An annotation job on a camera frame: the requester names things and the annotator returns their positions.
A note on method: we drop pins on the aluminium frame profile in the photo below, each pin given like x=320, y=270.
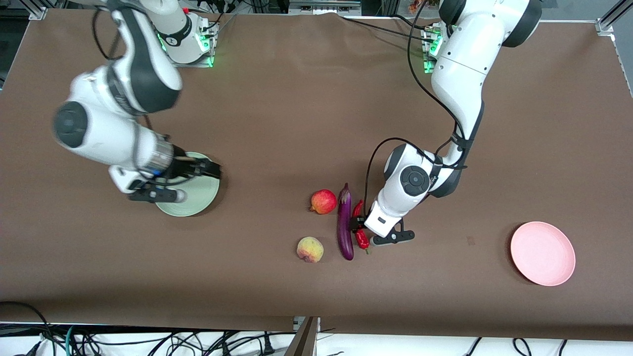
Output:
x=615, y=49
x=38, y=11

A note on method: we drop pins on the grey metal bracket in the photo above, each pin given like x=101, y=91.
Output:
x=324, y=6

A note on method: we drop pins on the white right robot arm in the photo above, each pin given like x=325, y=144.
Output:
x=143, y=64

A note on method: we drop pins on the pink round plate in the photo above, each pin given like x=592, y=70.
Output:
x=543, y=253

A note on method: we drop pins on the red chili pepper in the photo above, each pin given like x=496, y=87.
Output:
x=362, y=240

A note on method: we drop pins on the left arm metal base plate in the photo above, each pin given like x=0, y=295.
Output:
x=429, y=54

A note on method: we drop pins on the yellow pink peach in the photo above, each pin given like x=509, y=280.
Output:
x=310, y=249

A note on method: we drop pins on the metal frame post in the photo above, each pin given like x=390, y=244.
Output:
x=304, y=338

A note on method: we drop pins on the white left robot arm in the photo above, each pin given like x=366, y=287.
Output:
x=460, y=74

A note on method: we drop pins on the pale green round plate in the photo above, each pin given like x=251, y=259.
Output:
x=200, y=198

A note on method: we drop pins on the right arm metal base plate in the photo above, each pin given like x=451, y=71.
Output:
x=210, y=49

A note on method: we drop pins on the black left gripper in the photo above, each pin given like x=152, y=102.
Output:
x=356, y=223

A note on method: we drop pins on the long purple eggplant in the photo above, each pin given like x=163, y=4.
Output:
x=345, y=227

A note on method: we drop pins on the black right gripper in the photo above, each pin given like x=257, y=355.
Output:
x=190, y=168

